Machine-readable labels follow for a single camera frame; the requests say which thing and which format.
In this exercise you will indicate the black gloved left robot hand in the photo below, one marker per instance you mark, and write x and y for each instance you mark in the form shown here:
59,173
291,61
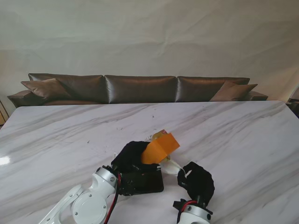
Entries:
130,156

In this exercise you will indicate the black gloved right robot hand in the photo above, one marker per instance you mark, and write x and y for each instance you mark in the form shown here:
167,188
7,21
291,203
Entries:
198,182

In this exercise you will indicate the gold tissue pack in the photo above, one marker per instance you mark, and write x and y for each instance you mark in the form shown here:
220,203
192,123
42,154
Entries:
171,168

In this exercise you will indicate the orange tissue box cover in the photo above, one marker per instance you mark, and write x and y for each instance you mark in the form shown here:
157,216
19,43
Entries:
163,147

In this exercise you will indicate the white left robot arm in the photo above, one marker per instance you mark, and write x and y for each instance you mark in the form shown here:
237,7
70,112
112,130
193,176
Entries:
88,203

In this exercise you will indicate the brown leather sofa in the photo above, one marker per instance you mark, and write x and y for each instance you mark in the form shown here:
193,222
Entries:
140,89

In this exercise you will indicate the brown throw pillow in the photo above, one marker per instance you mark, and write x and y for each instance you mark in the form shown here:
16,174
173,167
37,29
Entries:
231,92
46,89

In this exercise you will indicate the white fabric backdrop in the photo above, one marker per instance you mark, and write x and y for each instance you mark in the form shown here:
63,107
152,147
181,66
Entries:
149,35

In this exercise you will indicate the dark furniture piece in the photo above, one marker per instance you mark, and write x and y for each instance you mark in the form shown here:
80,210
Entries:
294,105

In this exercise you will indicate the wooden furniture piece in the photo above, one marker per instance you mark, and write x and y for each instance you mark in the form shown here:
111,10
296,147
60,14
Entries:
2,116

